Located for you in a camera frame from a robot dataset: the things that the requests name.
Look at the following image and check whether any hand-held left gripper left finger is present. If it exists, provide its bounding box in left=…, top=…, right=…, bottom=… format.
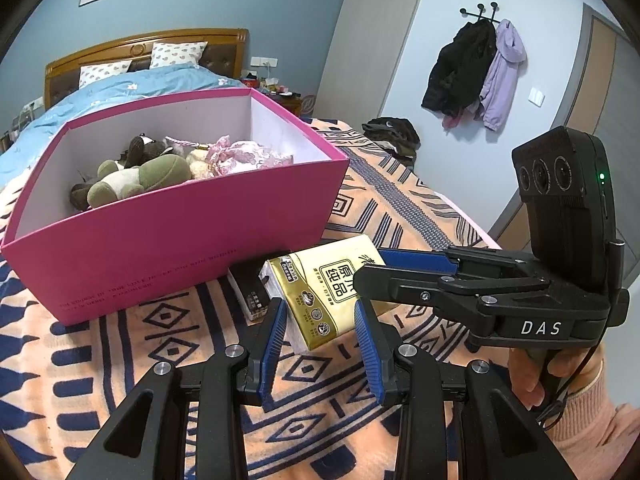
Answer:
left=65, top=297, right=290, bottom=480

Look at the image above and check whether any wooden nightstand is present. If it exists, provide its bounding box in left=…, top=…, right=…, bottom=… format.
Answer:
left=270, top=91, right=303, bottom=117

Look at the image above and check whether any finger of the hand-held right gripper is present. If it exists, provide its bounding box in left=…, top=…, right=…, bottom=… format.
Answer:
left=377, top=247, right=543, bottom=291
left=352, top=264, right=501, bottom=333

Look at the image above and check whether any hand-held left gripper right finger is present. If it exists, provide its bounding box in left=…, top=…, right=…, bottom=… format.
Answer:
left=354, top=299, right=576, bottom=480

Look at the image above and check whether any green white plush toy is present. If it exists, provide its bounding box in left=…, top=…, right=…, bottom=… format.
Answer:
left=69, top=134, right=176, bottom=211

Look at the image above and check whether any pink hanging garment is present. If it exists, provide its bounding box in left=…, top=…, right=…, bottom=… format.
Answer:
left=442, top=109, right=473, bottom=131

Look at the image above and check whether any pink cardboard box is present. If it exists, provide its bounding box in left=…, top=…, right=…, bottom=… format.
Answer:
left=0, top=86, right=351, bottom=326

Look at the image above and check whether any gold charm pink cord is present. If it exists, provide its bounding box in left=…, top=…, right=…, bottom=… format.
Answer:
left=164, top=135, right=211, bottom=154

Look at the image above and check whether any person's right forearm pink sleeve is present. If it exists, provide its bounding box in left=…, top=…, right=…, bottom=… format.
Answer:
left=545, top=370, right=633, bottom=480

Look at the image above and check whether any grey room door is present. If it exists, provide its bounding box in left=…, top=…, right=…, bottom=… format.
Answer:
left=487, top=2, right=640, bottom=251

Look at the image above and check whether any person's right hand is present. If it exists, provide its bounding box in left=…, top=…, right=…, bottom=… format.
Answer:
left=507, top=344, right=606, bottom=421

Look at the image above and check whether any pink floral cloth pouch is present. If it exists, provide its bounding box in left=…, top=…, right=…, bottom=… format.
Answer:
left=202, top=135, right=295, bottom=177

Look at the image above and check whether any bedside bottles and clutter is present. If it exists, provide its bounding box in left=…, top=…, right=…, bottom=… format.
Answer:
left=0, top=105, right=26, bottom=153

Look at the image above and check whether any blue floral duvet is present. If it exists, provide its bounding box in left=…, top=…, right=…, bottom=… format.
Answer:
left=0, top=65, right=246, bottom=186

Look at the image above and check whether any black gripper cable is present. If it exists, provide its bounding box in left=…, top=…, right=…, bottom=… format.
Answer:
left=535, top=340, right=604, bottom=428

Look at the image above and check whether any orange navy patterned blanket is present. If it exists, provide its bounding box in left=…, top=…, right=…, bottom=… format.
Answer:
left=0, top=117, right=501, bottom=480

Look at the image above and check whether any cream plush toy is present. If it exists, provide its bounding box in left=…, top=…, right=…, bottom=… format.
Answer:
left=185, top=150, right=211, bottom=179

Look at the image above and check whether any cluttered nightstand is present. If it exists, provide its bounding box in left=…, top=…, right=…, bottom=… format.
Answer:
left=240, top=72, right=296, bottom=97

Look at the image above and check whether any black wall hook rack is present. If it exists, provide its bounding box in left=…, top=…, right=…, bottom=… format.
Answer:
left=460, top=2, right=501, bottom=24

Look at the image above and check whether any purple hanging jacket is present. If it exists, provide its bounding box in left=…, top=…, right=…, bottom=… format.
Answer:
left=472, top=19, right=527, bottom=132

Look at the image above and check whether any black hanging jacket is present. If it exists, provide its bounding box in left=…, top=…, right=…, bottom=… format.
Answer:
left=421, top=21, right=497, bottom=116

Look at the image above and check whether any yellow tissue pack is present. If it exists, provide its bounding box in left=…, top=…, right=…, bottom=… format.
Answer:
left=260, top=234, right=388, bottom=352

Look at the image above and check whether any white spotted pillow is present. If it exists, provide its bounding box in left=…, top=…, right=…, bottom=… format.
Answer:
left=79, top=61, right=132, bottom=88
left=150, top=41, right=208, bottom=68

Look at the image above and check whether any black labelled box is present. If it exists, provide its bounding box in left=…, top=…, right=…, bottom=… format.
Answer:
left=227, top=261, right=281, bottom=322

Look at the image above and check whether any wooden bed headboard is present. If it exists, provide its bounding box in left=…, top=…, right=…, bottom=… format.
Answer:
left=44, top=28, right=249, bottom=111

